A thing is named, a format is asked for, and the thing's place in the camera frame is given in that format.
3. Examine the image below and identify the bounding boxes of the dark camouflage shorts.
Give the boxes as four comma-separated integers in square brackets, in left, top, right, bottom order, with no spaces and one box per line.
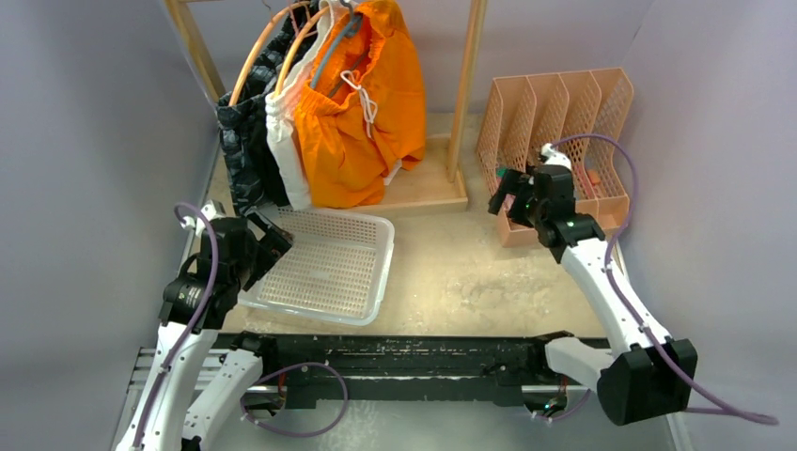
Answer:
[215,1,319,216]

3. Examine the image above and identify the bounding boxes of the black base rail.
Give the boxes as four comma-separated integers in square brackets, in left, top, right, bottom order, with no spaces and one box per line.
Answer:
[242,331,581,408]

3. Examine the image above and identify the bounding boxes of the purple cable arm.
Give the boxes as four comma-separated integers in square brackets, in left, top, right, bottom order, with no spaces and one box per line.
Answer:
[547,133,779,427]
[132,202,220,449]

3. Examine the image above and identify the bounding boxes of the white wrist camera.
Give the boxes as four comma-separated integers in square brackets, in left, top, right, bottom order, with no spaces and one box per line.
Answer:
[539,143,572,171]
[175,200,227,238]

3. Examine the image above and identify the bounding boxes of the white plastic basket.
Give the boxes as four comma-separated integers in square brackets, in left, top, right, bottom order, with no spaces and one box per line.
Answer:
[239,208,395,327]

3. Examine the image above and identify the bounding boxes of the orange hanger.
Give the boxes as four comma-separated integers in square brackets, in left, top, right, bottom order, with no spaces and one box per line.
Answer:
[273,6,330,95]
[228,1,310,106]

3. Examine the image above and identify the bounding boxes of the orange hanger left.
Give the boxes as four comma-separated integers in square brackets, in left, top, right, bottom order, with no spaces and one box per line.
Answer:
[228,1,310,106]

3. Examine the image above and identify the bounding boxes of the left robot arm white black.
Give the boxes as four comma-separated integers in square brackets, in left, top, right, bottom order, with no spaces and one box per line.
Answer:
[116,202,293,450]

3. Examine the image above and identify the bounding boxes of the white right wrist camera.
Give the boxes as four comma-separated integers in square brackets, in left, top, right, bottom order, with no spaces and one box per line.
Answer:
[539,143,572,171]

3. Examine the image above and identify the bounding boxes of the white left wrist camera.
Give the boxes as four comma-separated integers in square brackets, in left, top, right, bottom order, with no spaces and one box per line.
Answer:
[175,200,227,238]

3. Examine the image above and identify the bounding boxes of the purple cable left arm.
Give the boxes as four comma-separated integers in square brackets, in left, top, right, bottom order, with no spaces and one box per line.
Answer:
[132,202,220,449]

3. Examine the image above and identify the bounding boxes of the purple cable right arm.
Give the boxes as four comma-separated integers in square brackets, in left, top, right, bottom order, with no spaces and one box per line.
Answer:
[547,133,779,427]

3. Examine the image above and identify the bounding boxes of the white shorts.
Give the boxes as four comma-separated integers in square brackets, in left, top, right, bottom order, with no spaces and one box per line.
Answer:
[265,1,346,210]

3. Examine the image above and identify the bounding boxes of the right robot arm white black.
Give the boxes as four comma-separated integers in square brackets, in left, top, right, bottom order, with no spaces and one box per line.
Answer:
[488,164,698,426]

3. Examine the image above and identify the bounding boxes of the grey-blue plastic hanger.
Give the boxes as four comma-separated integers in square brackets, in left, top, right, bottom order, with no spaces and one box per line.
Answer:
[309,8,368,99]

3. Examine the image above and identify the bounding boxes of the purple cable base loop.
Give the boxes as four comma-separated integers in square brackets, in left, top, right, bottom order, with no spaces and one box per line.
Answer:
[240,362,350,438]

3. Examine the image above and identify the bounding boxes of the orange shorts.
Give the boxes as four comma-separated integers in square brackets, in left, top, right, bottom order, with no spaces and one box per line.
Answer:
[294,1,427,209]

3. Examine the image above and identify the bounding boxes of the pink plastic file organizer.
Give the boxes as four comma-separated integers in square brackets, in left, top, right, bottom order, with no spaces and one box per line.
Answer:
[476,68,634,235]

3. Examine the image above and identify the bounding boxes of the orange hanger right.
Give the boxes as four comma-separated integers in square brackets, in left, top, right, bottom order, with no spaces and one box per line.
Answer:
[273,6,330,95]

